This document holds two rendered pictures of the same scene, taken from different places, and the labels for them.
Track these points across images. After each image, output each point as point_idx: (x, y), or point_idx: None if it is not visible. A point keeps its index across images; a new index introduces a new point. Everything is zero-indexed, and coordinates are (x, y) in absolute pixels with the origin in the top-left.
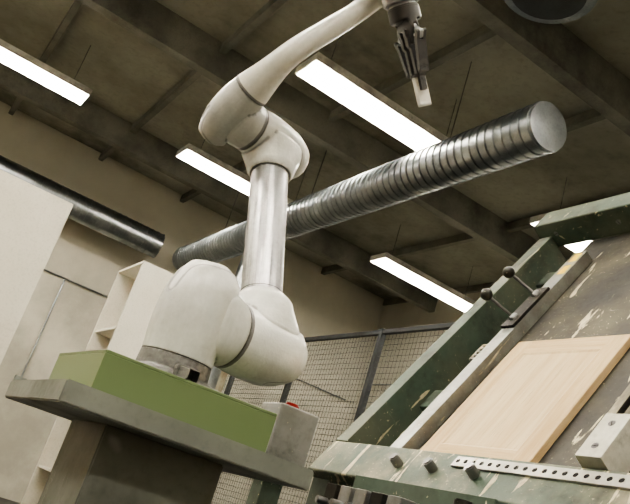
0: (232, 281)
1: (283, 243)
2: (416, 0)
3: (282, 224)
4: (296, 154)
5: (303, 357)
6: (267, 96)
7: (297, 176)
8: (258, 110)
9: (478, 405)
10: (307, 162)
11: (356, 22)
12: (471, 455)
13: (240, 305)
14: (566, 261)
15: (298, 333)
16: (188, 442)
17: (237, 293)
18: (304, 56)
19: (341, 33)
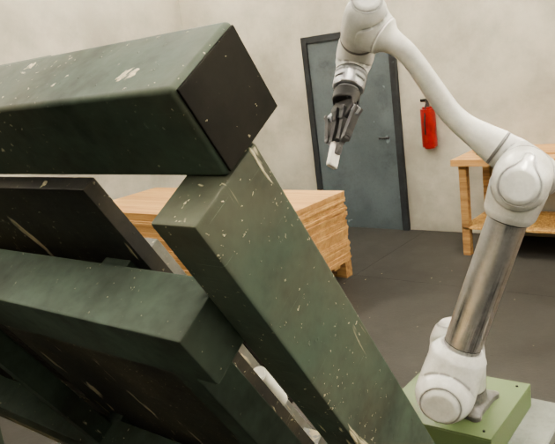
0: (432, 330)
1: (461, 294)
2: (336, 85)
3: (466, 276)
4: (487, 191)
5: (416, 395)
6: (479, 155)
7: (506, 206)
8: (494, 165)
9: None
10: (495, 190)
11: (409, 72)
12: None
13: (429, 348)
14: (178, 264)
15: (421, 374)
16: None
17: (432, 339)
18: (442, 121)
19: (420, 87)
